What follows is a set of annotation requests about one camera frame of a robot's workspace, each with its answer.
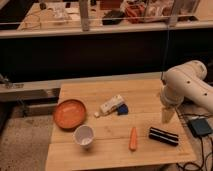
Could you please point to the orange ceramic bowl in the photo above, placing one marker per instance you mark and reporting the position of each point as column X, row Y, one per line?
column 69, row 114

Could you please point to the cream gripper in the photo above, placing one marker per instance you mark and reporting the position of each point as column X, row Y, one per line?
column 167, row 114

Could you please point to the metal frame post left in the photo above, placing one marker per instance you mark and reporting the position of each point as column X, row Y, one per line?
column 84, row 15

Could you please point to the orange carrot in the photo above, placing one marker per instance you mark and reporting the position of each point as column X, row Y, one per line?
column 133, row 139

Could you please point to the red orange cloth item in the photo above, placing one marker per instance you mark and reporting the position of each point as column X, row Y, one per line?
column 134, row 13

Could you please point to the black power adapter box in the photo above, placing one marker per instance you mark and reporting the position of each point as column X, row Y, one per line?
column 199, row 127

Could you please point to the metal frame post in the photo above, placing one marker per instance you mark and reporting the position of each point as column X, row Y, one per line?
column 175, row 12
column 84, row 15

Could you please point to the blue small block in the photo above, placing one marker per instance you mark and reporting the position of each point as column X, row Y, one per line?
column 122, row 110

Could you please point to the black white striped block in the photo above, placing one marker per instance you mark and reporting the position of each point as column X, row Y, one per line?
column 163, row 136

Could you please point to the metal frame post right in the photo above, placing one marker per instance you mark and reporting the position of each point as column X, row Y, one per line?
column 175, row 12

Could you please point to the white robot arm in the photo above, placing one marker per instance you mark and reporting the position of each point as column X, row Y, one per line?
column 185, row 81

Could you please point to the white paper cup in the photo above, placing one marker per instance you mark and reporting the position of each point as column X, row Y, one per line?
column 84, row 136

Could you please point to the black bag on bench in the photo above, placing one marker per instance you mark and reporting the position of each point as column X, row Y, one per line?
column 112, row 17

